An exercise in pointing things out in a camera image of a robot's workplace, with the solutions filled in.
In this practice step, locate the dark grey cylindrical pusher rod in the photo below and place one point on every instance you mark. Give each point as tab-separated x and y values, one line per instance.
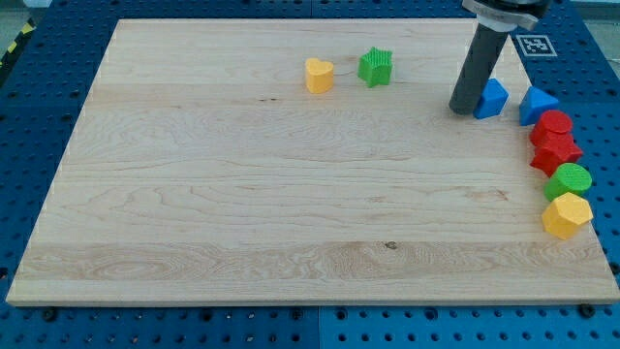
481	58

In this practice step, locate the grey robot end flange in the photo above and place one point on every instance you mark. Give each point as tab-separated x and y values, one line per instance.
507	15

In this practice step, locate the blue cube block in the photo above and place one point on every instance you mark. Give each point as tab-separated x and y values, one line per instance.
492	100

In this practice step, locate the white fiducial marker tag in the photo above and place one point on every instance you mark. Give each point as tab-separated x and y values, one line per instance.
536	46

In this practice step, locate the blue triangle block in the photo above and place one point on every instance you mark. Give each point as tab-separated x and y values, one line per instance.
534	103

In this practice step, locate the red cylinder block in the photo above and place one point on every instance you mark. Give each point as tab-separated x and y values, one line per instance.
551	122

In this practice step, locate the green star block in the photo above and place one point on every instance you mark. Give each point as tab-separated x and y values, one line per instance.
375	66

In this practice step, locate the red star block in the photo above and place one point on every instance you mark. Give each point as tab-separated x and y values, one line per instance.
553	152

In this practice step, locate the green cylinder block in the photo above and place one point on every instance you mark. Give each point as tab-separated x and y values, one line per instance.
568	178

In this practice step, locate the yellow heart block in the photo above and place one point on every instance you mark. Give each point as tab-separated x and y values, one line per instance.
318	75

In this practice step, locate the yellow hexagon block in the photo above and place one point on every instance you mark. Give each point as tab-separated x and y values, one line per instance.
566	215

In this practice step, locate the wooden board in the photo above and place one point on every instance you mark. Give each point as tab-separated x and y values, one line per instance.
201	171

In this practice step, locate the black yellow hazard tape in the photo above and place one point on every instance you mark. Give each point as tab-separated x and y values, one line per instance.
16	47

